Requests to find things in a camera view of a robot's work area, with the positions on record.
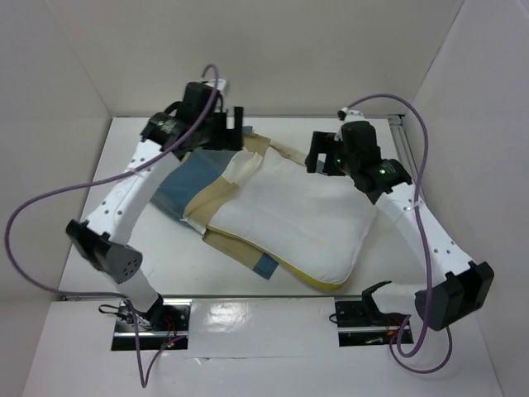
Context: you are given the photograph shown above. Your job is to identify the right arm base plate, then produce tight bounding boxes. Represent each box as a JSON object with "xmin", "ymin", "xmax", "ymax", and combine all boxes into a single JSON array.
[{"xmin": 328, "ymin": 297, "xmax": 405, "ymax": 347}]

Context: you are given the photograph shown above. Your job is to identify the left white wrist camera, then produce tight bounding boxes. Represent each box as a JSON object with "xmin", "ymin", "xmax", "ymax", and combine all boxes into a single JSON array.
[{"xmin": 206, "ymin": 79, "xmax": 230, "ymax": 96}]

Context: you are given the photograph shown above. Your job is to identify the white pillow yellow edge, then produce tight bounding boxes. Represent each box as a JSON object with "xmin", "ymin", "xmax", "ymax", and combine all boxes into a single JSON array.
[{"xmin": 203, "ymin": 148, "xmax": 376, "ymax": 291}]

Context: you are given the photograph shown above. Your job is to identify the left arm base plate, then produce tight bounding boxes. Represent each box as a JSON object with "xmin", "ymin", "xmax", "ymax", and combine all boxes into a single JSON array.
[{"xmin": 98, "ymin": 299, "xmax": 191, "ymax": 352}]

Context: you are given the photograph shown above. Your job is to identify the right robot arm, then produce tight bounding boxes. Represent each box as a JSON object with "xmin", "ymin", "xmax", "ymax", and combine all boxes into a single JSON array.
[{"xmin": 305, "ymin": 120, "xmax": 494, "ymax": 331}]

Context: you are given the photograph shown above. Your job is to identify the blue beige checked pillowcase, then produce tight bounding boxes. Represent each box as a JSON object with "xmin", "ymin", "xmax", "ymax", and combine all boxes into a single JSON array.
[{"xmin": 151, "ymin": 131, "xmax": 310, "ymax": 279}]

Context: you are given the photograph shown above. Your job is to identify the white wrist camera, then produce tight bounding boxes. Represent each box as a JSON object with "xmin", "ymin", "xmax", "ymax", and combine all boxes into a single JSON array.
[
  {"xmin": 206, "ymin": 79, "xmax": 230, "ymax": 96},
  {"xmin": 337, "ymin": 108, "xmax": 365, "ymax": 123}
]

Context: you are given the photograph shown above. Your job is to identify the aluminium rail front edge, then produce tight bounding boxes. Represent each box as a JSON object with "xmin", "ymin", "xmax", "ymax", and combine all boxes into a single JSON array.
[{"xmin": 57, "ymin": 294, "xmax": 361, "ymax": 301}]

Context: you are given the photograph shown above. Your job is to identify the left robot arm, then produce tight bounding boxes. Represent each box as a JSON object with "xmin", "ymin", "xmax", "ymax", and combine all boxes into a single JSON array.
[{"xmin": 66, "ymin": 79, "xmax": 244, "ymax": 330}]

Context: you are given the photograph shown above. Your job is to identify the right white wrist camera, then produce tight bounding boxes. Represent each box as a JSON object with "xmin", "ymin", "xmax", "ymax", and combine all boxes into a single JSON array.
[{"xmin": 337, "ymin": 108, "xmax": 365, "ymax": 123}]

